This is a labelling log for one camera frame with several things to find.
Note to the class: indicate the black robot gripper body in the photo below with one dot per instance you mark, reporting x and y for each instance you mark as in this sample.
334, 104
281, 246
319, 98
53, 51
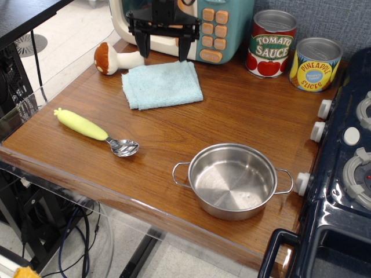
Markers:
163, 18

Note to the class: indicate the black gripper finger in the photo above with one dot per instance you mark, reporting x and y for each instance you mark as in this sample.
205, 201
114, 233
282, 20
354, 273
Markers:
143, 42
184, 46

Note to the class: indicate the light blue napkin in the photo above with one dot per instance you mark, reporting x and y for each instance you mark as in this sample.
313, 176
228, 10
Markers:
162, 85

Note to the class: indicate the plush brown white mushroom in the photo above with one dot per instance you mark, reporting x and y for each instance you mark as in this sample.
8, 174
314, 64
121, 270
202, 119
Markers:
107, 61

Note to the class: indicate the teal toy microwave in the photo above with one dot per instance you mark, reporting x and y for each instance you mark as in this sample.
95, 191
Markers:
223, 25

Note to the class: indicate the tomato sauce can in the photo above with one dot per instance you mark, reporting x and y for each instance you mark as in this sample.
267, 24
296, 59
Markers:
270, 42

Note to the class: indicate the black desk at left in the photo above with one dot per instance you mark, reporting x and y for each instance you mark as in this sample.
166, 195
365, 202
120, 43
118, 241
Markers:
20, 17

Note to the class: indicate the pineapple slices can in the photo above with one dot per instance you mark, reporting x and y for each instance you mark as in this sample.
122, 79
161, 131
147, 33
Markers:
315, 64

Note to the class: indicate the stainless steel pot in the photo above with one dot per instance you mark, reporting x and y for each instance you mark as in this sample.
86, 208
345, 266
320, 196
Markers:
231, 181

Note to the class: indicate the white stove knob back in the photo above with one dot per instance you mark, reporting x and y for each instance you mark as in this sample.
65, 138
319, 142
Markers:
324, 109

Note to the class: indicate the white stove knob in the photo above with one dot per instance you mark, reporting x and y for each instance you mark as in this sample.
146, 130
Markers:
317, 131
324, 109
301, 183

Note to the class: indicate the white stove knob middle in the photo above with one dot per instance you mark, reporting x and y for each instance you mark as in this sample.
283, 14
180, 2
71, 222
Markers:
317, 131

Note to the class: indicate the white stove knob front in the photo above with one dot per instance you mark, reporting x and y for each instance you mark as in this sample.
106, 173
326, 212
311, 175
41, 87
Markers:
301, 183

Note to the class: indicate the dark blue toy stove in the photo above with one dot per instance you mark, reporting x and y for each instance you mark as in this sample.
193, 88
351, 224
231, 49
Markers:
334, 235

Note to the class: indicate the spoon with yellow-green handle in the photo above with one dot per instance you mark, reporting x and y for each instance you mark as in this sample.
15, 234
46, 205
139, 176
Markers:
77, 123

